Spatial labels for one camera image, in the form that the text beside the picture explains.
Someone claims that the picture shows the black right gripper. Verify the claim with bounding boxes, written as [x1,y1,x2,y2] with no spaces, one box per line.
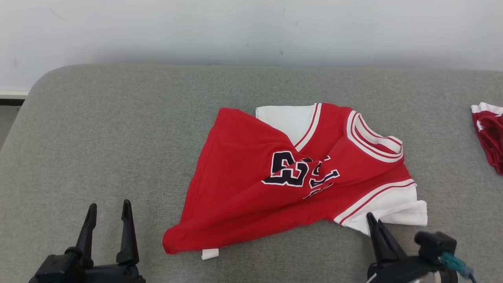
[366,212,459,283]

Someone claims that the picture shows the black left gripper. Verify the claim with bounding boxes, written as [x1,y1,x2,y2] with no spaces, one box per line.
[65,199,146,283]

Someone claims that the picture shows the red basketball jersey shirt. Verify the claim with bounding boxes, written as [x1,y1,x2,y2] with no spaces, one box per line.
[162,103,428,261]

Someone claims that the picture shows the red shorts with white trim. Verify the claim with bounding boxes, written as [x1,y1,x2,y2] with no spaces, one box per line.
[471,102,503,176]

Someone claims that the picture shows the grey fabric sofa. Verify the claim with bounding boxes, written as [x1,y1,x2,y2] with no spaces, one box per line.
[0,64,503,283]

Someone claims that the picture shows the teal right camera cable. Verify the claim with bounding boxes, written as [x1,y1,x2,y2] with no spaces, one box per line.
[440,252,477,283]

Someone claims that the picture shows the dark wall baseboard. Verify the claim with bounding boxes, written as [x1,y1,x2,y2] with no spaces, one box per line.
[0,91,29,107]

